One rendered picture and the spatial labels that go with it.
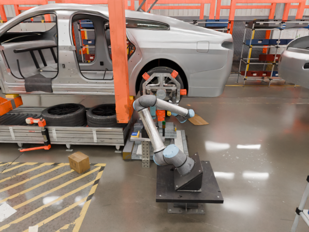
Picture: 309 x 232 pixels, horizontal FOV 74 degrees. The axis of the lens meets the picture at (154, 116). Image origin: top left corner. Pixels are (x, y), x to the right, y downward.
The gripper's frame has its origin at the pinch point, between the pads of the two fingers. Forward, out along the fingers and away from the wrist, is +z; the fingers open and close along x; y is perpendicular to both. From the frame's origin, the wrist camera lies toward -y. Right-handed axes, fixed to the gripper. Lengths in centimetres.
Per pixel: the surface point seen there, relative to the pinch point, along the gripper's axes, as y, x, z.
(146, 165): 80, -34, -34
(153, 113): 26.8, -27.5, 18.1
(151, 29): -86, -31, 48
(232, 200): 83, 63, -85
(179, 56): -50, 8, 45
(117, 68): -42, -70, -7
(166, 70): -33, -10, 39
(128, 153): 73, -61, -17
